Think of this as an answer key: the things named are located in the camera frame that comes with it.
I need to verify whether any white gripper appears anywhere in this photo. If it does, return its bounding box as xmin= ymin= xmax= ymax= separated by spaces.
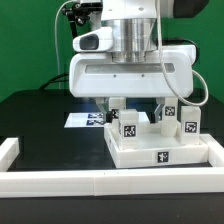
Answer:
xmin=69 ymin=45 xmax=196 ymax=123

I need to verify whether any white square table top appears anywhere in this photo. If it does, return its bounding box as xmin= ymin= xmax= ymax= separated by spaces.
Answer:
xmin=104 ymin=121 xmax=209 ymax=168

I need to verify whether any white marker sheet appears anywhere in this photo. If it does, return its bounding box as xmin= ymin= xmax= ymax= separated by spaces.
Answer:
xmin=64 ymin=112 xmax=150 ymax=128

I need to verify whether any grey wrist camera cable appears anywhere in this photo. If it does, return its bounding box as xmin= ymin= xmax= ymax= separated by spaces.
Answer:
xmin=154 ymin=0 xmax=210 ymax=108

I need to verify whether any white U-shaped fence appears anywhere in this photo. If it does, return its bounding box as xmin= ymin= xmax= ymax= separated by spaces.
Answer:
xmin=0 ymin=134 xmax=224 ymax=198

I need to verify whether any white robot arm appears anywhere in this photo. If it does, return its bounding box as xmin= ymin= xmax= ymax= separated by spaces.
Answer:
xmin=63 ymin=0 xmax=209 ymax=106

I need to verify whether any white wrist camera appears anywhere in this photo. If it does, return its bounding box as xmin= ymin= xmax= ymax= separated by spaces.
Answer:
xmin=73 ymin=27 xmax=113 ymax=52

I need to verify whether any black cable bundle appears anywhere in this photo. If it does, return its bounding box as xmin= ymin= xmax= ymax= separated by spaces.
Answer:
xmin=38 ymin=1 xmax=103 ymax=91

